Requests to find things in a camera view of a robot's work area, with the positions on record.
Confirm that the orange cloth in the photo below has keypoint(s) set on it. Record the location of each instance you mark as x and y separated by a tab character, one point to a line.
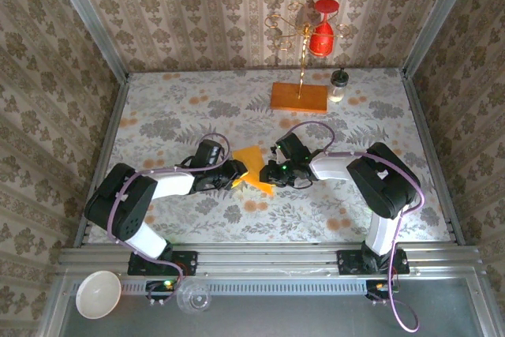
250	155

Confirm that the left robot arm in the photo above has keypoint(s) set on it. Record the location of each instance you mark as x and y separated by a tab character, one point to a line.
126	203

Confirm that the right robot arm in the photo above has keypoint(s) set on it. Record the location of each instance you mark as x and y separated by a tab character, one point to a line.
382	179

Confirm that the small glass jar black lid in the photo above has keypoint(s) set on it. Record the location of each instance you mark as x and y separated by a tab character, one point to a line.
337	90

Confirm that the red wine glass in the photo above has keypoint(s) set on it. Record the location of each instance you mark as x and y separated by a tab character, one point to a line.
320	39

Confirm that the clear plastic cup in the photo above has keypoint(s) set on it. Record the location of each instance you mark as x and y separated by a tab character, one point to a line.
193	297

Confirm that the small controller circuit board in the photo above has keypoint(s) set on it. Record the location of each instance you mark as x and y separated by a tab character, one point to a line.
380	287
161	287

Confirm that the white bowl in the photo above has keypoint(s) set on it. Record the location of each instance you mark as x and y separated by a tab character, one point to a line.
98	295

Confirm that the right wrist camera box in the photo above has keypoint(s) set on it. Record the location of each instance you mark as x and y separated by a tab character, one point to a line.
272	150

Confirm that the aluminium mounting rail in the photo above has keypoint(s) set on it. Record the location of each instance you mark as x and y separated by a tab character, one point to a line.
268	260

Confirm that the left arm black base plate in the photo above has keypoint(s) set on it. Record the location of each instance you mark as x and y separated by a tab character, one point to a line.
185	264

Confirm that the aluminium table side rail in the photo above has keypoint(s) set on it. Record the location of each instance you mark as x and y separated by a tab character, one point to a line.
432	147
104	147

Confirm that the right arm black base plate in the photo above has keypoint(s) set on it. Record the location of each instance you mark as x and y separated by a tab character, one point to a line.
349	264

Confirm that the aluminium frame post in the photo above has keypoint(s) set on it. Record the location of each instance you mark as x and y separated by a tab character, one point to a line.
438	17
90	21

